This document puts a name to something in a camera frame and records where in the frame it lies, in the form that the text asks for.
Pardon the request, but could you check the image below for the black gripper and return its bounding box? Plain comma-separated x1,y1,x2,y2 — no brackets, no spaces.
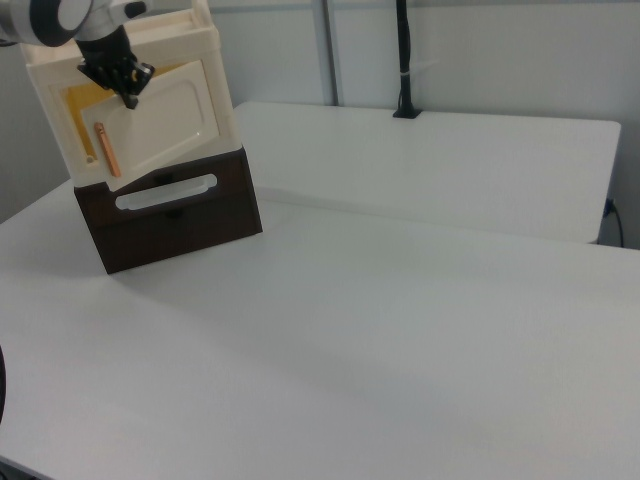
74,27,155,111

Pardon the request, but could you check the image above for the cream plastic cabinet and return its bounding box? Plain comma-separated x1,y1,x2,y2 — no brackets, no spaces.
24,0,246,194

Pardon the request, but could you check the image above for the cream cabinet door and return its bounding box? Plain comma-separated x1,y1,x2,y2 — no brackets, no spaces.
79,59,224,194

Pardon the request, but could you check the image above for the white zip tie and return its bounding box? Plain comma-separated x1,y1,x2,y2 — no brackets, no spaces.
398,59,441,79

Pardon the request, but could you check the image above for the copper door handle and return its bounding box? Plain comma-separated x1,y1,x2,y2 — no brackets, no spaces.
93,122,123,179

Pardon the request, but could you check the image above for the black wall cable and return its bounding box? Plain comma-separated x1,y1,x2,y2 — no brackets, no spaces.
604,197,627,247

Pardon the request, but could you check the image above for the black camera pole with base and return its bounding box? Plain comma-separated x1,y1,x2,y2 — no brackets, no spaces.
392,0,422,120

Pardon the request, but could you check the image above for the dark brown wooden drawer box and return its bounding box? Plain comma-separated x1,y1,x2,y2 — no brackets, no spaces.
73,144,264,275

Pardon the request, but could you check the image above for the white drawer handle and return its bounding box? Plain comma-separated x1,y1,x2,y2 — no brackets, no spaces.
114,173,219,211

